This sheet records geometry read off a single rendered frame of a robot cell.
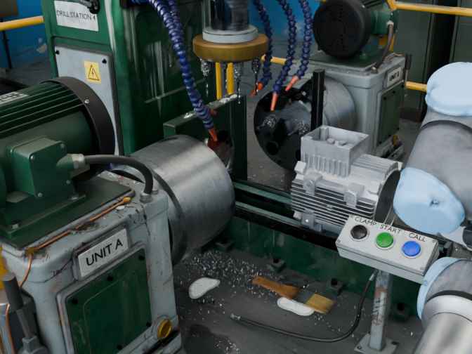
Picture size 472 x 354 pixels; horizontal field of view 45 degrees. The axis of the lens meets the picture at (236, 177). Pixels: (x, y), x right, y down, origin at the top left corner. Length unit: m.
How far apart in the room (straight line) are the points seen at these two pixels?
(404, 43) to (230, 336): 3.72
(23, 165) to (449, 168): 0.57
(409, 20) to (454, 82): 3.97
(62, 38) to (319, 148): 0.72
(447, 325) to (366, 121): 0.99
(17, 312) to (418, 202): 0.58
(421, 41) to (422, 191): 4.04
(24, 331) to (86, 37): 0.79
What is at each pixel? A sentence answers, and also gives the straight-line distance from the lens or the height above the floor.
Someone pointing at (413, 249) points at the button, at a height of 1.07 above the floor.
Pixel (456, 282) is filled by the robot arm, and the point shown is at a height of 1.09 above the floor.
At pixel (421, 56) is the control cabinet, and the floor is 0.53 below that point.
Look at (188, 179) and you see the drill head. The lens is 1.16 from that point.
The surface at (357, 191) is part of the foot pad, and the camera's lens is 1.23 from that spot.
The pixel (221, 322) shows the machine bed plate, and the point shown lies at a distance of 1.29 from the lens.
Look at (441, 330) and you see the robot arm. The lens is 0.89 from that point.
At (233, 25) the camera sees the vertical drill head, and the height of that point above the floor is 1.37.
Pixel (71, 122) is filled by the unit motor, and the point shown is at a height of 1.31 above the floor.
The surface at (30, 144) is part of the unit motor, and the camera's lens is 0.90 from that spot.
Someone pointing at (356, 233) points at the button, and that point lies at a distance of 1.09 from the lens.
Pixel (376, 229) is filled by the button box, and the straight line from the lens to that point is 1.10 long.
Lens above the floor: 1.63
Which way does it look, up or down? 26 degrees down
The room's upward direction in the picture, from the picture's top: 1 degrees counter-clockwise
